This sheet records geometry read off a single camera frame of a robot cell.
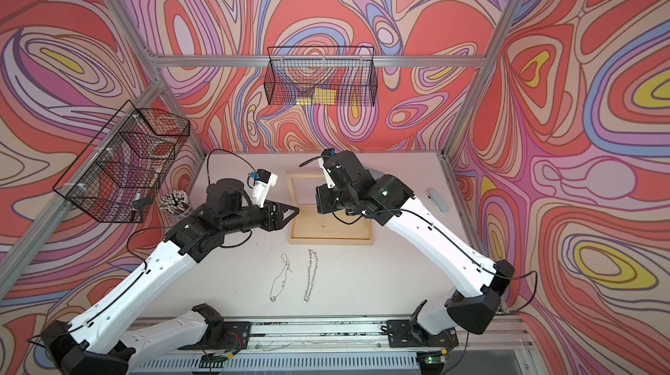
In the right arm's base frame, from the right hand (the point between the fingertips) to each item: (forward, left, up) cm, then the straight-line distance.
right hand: (321, 204), depth 68 cm
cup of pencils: (+10, +47, -10) cm, 49 cm away
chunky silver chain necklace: (-6, +5, -29) cm, 30 cm away
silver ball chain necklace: (-10, +16, -30) cm, 35 cm away
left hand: (-1, +7, -1) cm, 7 cm away
